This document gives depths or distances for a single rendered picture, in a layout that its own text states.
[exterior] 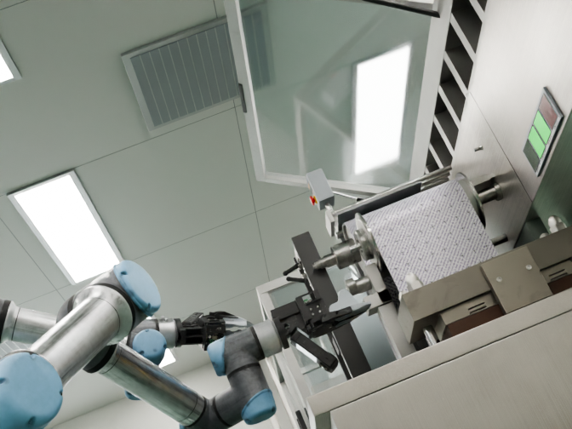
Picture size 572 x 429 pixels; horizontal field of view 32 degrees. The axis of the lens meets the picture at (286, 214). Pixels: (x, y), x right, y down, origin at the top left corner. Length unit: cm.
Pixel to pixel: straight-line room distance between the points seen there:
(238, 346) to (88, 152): 257
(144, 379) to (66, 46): 209
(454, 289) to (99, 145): 281
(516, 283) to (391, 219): 39
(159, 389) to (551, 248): 84
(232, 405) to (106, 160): 271
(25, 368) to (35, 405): 6
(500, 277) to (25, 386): 94
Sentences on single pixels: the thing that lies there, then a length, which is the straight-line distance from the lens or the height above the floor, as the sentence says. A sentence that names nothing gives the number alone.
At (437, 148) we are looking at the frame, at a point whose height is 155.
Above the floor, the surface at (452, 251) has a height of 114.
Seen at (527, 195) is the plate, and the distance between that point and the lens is 223.
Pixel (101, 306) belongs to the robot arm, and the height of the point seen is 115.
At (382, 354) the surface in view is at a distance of 324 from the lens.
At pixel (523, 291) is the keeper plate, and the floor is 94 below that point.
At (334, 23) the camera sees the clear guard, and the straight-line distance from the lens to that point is 253.
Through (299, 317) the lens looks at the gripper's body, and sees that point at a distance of 217.
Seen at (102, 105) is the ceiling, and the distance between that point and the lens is 431.
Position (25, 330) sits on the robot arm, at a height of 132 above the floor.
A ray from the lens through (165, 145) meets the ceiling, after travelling 476.
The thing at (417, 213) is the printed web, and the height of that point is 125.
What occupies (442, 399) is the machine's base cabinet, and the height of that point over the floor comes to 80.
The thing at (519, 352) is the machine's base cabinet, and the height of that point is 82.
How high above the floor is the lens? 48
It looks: 23 degrees up
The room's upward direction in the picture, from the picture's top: 24 degrees counter-clockwise
